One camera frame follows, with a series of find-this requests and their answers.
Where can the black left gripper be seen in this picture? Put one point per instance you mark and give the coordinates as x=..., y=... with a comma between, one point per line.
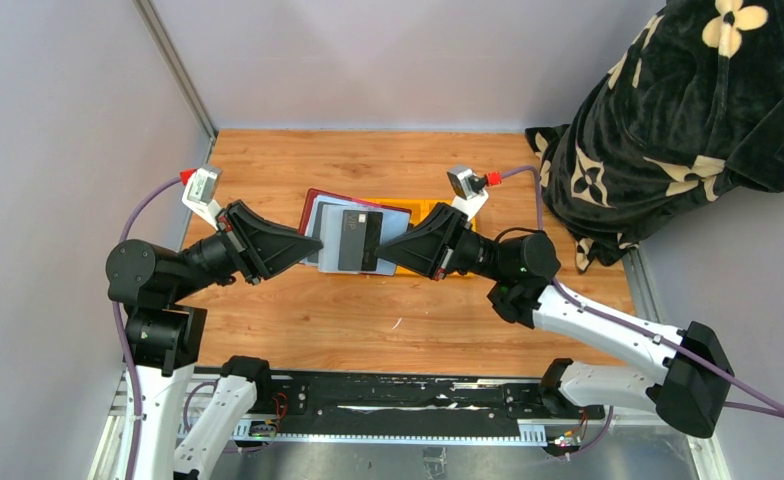
x=259, y=244

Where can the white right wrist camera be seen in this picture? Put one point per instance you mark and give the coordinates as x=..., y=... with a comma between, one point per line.
x=471, y=189

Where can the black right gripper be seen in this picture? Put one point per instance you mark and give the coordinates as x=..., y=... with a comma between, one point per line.
x=433, y=247

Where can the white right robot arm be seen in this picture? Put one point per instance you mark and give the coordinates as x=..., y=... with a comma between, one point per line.
x=681, y=375

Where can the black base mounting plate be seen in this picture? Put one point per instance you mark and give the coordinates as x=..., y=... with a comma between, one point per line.
x=404, y=405

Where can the black floral blanket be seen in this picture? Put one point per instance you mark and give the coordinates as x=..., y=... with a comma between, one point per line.
x=692, y=110

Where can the red leather card holder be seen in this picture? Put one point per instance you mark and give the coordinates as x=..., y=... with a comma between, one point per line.
x=314, y=197

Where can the yellow bin with black holder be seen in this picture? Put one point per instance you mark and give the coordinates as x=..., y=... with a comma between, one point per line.
x=416, y=207

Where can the black VIP credit card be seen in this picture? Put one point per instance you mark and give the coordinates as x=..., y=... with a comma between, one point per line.
x=360, y=236

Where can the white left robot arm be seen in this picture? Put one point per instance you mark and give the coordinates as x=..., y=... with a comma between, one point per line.
x=148, y=283

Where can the white cards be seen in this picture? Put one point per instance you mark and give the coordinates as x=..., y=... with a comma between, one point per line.
x=327, y=229

